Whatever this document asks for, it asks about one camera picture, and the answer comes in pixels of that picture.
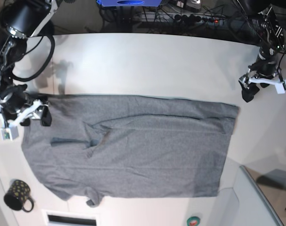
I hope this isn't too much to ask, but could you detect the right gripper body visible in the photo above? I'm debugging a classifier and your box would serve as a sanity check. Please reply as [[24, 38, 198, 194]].
[[0, 84, 32, 114]]

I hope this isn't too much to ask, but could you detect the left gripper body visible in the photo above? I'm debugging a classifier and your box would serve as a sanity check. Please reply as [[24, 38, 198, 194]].
[[251, 53, 278, 78]]

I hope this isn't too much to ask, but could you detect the grey t-shirt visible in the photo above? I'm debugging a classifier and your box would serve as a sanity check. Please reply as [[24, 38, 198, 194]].
[[22, 96, 239, 207]]

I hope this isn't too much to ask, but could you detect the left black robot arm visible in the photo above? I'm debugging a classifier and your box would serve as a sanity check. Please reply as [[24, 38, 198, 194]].
[[232, 0, 286, 103]]

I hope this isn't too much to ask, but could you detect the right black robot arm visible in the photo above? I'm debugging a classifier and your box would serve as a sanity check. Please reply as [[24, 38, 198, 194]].
[[0, 0, 61, 129]]

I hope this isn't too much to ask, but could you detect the black mug with yellow pattern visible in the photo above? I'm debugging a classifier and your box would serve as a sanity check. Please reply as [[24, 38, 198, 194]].
[[3, 180, 34, 213]]

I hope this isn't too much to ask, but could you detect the black power strip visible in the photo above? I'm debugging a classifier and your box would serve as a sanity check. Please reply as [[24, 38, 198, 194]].
[[173, 14, 226, 25]]

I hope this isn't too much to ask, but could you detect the white slotted panel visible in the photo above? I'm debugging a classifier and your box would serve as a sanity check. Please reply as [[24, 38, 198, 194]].
[[41, 210, 101, 226]]

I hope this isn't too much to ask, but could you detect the blue box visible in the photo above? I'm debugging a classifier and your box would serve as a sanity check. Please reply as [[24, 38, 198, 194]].
[[96, 0, 162, 7]]

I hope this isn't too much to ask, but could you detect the red green round button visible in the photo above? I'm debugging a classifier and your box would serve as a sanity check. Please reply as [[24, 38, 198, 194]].
[[186, 216, 201, 226]]

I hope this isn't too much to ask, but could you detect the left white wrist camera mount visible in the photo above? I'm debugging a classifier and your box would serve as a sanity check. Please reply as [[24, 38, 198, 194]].
[[238, 68, 286, 94]]

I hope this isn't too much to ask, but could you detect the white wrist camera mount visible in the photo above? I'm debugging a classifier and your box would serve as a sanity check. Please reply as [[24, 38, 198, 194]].
[[0, 99, 48, 141], [238, 68, 286, 94]]

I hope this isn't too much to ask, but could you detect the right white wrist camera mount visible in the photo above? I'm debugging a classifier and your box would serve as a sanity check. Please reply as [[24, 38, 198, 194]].
[[0, 99, 48, 141]]

